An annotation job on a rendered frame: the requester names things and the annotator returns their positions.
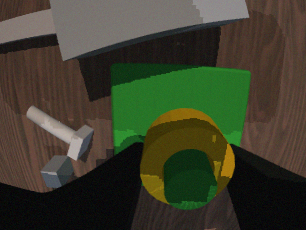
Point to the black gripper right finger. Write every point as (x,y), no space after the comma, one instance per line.
(266,196)

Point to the grey square-head bolt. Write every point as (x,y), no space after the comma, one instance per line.
(78,140)

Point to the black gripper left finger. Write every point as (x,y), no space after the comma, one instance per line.
(103,199)

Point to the olive yellow round nut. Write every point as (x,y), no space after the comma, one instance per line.
(181,129)

